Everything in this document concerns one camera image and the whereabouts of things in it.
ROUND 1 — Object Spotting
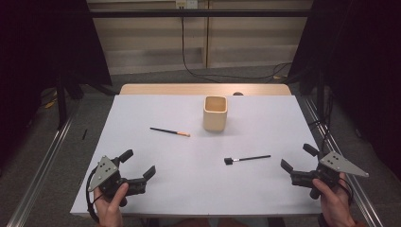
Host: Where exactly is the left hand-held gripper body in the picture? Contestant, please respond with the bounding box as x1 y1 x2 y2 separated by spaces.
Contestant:
87 155 148 208

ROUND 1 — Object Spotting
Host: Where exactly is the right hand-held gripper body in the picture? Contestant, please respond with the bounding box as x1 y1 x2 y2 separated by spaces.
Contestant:
289 150 370 201

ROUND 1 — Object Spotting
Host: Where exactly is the black brush with square head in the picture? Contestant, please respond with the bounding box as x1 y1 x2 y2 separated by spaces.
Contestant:
223 154 272 166

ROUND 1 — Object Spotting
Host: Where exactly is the black brush with orange tip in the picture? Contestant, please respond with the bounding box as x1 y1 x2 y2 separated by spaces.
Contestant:
149 127 192 138

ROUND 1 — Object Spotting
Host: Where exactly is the beige square cup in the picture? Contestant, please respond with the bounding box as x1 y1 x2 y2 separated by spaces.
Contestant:
202 96 229 132

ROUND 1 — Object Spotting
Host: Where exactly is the person's right hand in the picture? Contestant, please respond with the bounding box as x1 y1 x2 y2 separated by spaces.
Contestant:
311 172 356 227

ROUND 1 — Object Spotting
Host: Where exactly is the person's left hand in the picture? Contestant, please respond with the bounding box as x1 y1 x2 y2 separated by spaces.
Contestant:
93 183 130 227

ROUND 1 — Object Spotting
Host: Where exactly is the white table board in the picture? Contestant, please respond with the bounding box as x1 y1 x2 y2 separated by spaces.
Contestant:
69 94 325 218

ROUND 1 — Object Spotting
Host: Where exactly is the black metal stand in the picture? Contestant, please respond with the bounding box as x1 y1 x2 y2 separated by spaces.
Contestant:
56 75 69 130
316 71 326 118

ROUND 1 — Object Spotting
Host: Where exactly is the black curtain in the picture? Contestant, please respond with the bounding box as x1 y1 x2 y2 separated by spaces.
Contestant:
288 0 401 181
0 0 113 171

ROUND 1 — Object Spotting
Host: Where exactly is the black horizontal bar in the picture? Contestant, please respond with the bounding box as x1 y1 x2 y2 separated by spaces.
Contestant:
89 9 311 18

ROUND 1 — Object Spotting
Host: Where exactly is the right hand-held gripper cable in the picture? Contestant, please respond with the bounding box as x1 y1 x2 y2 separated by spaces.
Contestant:
338 177 355 206

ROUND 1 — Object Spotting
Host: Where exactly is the hand-held gripper cable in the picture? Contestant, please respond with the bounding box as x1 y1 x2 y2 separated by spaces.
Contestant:
338 177 355 206
85 166 101 224

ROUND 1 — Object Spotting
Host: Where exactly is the metal floor rail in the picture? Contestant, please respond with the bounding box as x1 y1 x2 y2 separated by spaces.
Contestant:
6 103 81 227
304 97 384 227

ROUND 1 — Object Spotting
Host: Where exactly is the left hand-held gripper cable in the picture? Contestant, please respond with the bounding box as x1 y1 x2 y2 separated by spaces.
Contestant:
85 166 101 224

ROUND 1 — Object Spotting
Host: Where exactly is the black wall cable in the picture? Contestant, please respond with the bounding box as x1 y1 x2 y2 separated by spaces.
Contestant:
180 7 292 83

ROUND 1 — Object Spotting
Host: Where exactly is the white wall outlet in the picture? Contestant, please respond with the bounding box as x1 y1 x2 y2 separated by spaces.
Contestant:
175 0 199 9

